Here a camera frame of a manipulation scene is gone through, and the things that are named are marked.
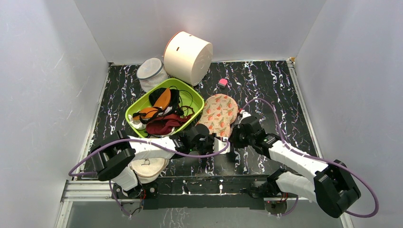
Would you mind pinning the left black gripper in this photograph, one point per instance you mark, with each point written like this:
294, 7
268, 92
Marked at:
211, 137

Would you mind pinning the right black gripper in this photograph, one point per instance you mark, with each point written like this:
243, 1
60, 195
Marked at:
235, 138

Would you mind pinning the floral mesh laundry bag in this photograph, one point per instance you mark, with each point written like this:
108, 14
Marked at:
219, 112

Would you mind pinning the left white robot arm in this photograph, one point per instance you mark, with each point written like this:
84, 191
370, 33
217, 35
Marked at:
112, 157

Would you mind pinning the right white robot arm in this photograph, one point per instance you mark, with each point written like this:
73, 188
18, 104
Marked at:
328, 185

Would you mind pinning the maroon bra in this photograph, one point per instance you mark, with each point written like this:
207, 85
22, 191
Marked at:
166, 124

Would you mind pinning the orange black bra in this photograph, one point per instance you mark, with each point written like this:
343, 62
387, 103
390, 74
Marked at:
164, 101

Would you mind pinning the cream round mesh laundry bag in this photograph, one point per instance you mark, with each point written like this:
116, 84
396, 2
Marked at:
148, 170

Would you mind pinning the white mesh cylindrical laundry bag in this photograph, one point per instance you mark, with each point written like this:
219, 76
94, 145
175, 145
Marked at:
151, 73

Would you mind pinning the green plastic bin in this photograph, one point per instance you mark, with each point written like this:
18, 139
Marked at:
191, 103

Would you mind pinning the pink small block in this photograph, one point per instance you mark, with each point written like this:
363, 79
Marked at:
222, 83

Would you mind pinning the white garment in bin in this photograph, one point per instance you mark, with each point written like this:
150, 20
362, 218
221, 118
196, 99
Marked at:
137, 125

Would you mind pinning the white cylindrical container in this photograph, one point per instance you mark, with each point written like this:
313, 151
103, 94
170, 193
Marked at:
187, 57

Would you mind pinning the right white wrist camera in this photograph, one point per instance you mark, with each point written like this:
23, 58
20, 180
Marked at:
242, 115

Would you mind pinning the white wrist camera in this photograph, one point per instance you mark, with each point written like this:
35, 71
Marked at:
242, 115
221, 145

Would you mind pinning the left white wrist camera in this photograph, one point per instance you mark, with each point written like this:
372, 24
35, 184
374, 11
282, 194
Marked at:
221, 145

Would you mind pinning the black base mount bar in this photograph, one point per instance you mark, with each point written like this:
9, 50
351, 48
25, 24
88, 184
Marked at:
239, 191

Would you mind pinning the aluminium frame rail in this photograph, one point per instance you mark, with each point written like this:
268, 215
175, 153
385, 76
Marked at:
81, 191

